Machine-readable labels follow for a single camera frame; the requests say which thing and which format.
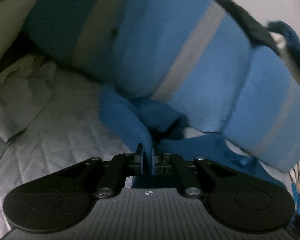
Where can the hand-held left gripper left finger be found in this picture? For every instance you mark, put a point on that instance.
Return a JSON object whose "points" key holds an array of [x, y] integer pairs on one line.
{"points": [[140, 160]]}

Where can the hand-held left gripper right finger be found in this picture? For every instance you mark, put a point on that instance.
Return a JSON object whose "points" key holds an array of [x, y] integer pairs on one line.
{"points": [[153, 162]]}

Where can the blue shirt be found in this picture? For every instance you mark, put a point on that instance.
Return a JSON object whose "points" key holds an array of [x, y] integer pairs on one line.
{"points": [[125, 115]]}

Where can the grey quilted bedspread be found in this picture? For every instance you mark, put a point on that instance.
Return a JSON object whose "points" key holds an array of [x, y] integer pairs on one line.
{"points": [[52, 142]]}

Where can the blue striped pillow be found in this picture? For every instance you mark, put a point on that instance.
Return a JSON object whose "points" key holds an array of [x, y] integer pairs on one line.
{"points": [[145, 42], [260, 105]]}

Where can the grey lace-trimmed cloth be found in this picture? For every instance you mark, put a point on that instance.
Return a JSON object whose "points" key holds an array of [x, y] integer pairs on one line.
{"points": [[20, 97]]}

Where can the light blue cloth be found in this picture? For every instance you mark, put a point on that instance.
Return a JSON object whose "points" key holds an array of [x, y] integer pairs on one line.
{"points": [[298, 200]]}

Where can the folded dark blue cloth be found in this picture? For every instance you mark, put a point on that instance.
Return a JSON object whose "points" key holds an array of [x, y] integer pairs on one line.
{"points": [[290, 33]]}

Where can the cream and green comforter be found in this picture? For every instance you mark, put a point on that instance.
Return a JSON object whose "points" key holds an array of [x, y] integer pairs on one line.
{"points": [[5, 17]]}

